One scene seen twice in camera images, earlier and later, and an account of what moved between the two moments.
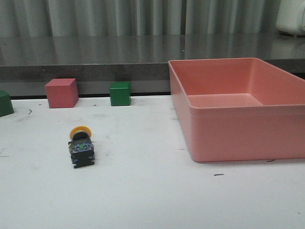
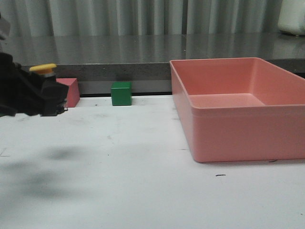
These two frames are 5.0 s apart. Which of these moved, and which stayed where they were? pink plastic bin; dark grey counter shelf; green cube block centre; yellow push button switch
Moved: yellow push button switch
Stayed: dark grey counter shelf; pink plastic bin; green cube block centre
